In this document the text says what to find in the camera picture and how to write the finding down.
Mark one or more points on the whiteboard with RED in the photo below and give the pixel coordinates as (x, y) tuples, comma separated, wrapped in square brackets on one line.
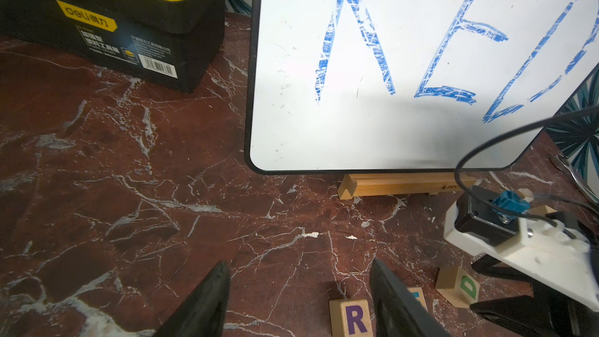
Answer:
[(406, 85)]

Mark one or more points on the yellow black toolbox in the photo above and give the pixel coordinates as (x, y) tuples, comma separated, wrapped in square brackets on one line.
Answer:
[(166, 42)]

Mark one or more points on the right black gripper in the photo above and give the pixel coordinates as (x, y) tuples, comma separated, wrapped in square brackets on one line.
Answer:
[(570, 307)]

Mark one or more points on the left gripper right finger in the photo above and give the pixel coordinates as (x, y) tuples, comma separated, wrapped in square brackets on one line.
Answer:
[(397, 311)]

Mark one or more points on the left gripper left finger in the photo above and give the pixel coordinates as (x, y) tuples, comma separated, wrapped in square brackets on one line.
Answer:
[(203, 313)]

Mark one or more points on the wooden block letter D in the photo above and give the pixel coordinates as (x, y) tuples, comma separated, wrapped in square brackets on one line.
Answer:
[(457, 286)]

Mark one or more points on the wooden block letter R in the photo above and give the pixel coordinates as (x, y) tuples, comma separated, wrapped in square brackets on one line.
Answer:
[(350, 317)]

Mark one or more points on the wooden block letter E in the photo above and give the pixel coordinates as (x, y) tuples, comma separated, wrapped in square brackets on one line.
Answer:
[(418, 294)]

